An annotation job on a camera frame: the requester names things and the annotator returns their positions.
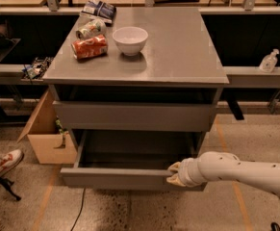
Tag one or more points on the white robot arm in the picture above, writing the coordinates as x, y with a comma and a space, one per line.
219, 166

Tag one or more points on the grey top drawer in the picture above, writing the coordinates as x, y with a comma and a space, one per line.
135, 116

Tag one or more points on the green white soda can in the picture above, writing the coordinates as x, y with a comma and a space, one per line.
91, 29

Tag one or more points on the clear hand sanitizer bottle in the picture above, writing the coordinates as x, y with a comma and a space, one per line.
269, 62

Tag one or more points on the grey drawer cabinet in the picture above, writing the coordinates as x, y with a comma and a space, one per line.
178, 64

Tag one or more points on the orange soda can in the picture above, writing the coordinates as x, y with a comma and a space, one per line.
90, 47

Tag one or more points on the white bowl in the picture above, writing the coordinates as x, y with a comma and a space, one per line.
130, 40

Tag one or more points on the black tripod leg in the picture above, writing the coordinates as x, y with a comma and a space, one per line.
7, 185

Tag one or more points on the white orange sneaker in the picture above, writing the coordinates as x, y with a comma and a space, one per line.
10, 160

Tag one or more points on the cardboard box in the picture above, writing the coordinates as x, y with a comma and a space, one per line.
49, 144

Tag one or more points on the blue chip bag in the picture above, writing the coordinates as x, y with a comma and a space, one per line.
96, 9

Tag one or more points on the circuit board clutter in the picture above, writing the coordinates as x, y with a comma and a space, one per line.
37, 68

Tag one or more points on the grey drawer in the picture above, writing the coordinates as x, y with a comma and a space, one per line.
135, 116
129, 160

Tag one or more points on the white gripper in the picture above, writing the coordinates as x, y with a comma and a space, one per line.
185, 172

